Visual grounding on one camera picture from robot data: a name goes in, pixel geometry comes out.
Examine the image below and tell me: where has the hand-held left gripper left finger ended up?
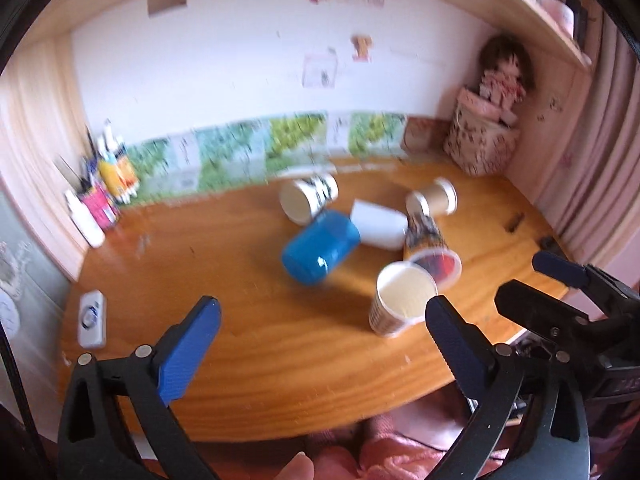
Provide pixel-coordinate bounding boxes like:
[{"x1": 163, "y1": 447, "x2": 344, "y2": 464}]
[{"x1": 57, "y1": 296, "x2": 222, "y2": 480}]

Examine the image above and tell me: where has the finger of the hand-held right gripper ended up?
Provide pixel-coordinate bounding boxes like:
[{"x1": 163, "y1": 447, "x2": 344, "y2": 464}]
[
  {"x1": 532, "y1": 251, "x2": 640, "y2": 318},
  {"x1": 494, "y1": 280, "x2": 608, "y2": 356}
]

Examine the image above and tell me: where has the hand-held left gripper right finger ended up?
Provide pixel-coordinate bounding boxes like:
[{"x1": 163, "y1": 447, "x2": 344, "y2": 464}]
[{"x1": 424, "y1": 295, "x2": 592, "y2": 480}]

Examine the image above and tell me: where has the striped cup with cream inside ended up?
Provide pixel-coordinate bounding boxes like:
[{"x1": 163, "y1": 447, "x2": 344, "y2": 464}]
[{"x1": 369, "y1": 261, "x2": 439, "y2": 337}]

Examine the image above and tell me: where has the printed cup with red inside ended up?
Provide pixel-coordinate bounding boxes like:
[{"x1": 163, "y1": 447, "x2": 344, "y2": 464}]
[{"x1": 403, "y1": 210, "x2": 462, "y2": 292}]

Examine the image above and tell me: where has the plain white cup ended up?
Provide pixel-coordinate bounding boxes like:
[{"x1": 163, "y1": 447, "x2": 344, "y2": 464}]
[{"x1": 349, "y1": 199, "x2": 409, "y2": 250}]

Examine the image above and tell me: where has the brown paper cup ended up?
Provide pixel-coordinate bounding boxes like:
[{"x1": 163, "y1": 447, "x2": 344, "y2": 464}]
[{"x1": 405, "y1": 177, "x2": 458, "y2": 218}]

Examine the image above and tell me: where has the blue plastic cup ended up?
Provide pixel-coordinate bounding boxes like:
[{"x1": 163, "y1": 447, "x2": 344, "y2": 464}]
[{"x1": 281, "y1": 210, "x2": 361, "y2": 286}]

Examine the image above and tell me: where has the black printed white paper cup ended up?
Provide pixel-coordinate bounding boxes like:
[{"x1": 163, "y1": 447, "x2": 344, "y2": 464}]
[{"x1": 279, "y1": 173, "x2": 340, "y2": 226}]

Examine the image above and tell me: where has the person's left hand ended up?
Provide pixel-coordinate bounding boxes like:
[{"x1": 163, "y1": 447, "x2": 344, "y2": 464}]
[{"x1": 276, "y1": 451, "x2": 315, "y2": 480}]

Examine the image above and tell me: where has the white remote device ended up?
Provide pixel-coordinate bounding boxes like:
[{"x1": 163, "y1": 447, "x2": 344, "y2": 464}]
[{"x1": 78, "y1": 291, "x2": 108, "y2": 349}]

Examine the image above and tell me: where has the pink curtain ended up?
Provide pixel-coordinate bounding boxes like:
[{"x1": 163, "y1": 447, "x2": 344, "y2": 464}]
[{"x1": 535, "y1": 10, "x2": 640, "y2": 271}]

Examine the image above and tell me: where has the pink cloth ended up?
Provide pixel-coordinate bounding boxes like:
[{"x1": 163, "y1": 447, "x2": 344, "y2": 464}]
[{"x1": 305, "y1": 385, "x2": 516, "y2": 480}]

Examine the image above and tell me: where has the patterned storage box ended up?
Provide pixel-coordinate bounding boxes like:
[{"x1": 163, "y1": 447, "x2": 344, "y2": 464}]
[{"x1": 443, "y1": 107, "x2": 521, "y2": 177}]

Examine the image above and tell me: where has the white plastic bottle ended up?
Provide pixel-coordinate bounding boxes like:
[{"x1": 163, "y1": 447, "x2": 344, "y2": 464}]
[{"x1": 64, "y1": 190, "x2": 106, "y2": 248}]

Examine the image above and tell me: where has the pink pen holder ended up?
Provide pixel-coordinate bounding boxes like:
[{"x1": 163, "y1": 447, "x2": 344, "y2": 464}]
[{"x1": 80, "y1": 184, "x2": 122, "y2": 231}]

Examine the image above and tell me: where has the brown paper bag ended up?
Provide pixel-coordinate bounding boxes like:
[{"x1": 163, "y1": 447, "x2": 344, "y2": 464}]
[{"x1": 401, "y1": 116, "x2": 441, "y2": 154}]

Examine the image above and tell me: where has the brown-haired doll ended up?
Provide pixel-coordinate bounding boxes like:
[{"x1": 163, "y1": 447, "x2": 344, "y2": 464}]
[{"x1": 478, "y1": 34, "x2": 536, "y2": 125}]

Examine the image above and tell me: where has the green picture border strip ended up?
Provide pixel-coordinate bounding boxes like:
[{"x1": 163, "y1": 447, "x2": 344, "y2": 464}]
[{"x1": 125, "y1": 110, "x2": 408, "y2": 201}]

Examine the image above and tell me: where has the pink container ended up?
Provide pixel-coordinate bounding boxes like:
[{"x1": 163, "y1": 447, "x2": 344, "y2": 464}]
[{"x1": 542, "y1": 0, "x2": 576, "y2": 36}]

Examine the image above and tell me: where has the pink drawing paper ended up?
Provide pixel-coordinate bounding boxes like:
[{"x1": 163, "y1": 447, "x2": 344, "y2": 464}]
[{"x1": 301, "y1": 50, "x2": 339, "y2": 90}]

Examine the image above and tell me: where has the black cable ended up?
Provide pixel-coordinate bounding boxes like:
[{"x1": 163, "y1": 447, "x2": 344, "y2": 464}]
[{"x1": 0, "y1": 317, "x2": 38, "y2": 441}]

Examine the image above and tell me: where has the orange wall sticker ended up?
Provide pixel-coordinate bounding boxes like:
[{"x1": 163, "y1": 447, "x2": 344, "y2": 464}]
[{"x1": 351, "y1": 34, "x2": 374, "y2": 63}]

